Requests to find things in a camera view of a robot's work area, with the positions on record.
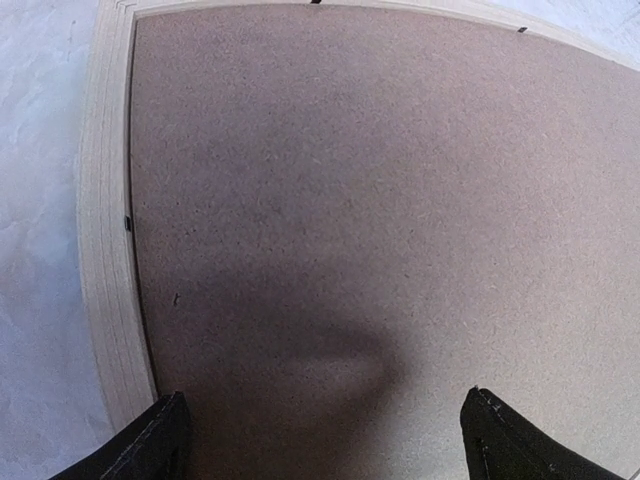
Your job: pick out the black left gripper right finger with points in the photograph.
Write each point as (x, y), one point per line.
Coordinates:
(501, 444)

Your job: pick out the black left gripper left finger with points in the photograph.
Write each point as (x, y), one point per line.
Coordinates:
(156, 445)

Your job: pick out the light wooden picture frame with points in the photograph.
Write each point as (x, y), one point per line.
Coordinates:
(105, 250)

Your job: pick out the brown hardboard backing panel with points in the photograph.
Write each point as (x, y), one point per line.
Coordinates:
(375, 225)

